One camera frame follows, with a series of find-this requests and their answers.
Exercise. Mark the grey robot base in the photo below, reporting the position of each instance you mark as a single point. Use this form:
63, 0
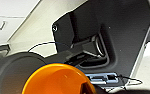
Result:
124, 33

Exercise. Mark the robot torso column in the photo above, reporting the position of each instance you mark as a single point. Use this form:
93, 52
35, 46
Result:
11, 70

